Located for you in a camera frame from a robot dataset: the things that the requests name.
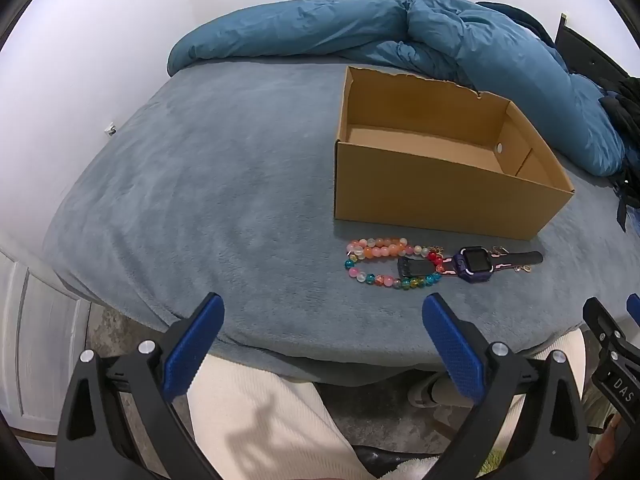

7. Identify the purple smartwatch black strap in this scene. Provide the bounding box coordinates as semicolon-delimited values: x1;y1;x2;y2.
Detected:
397;245;544;281

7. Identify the blue duvet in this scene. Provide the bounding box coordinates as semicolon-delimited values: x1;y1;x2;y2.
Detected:
167;0;628;177

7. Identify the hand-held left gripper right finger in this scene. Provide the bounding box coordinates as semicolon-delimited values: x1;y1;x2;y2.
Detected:
422;293;594;480

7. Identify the green shaggy rug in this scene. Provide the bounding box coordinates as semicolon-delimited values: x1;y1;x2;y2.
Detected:
477;452;508;480

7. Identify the black clothing pile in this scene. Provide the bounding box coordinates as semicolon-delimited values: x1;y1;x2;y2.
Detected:
599;76;640;232

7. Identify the grey fleece blanket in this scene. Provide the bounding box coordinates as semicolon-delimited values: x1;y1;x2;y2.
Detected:
42;57;640;386

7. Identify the multicolour bead bracelet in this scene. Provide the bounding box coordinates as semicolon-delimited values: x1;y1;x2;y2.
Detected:
343;252;445;290

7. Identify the person's right trouser leg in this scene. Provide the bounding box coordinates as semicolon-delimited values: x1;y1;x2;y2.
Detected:
531;329;592;362

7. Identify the dark blue pillow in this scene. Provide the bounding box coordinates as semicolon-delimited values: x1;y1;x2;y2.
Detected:
475;1;553;41

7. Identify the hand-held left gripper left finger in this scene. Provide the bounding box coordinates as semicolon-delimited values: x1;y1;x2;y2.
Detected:
54;292;225;480

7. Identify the grey slipper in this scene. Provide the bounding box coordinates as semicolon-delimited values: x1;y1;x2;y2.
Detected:
407;375;457;408

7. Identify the person's trouser leg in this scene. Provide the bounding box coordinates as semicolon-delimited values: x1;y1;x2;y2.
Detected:
187;359;383;480
531;329;592;362

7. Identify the orange pink bead bracelet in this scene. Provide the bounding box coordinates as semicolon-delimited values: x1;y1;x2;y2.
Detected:
347;236;432;261

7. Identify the person's left trouser leg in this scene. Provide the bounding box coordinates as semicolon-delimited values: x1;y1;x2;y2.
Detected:
187;359;383;480

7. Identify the brown cardboard box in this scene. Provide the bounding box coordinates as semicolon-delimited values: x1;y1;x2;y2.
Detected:
334;65;576;241

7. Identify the white door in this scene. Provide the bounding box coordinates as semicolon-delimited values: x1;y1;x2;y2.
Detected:
0;249;92;442

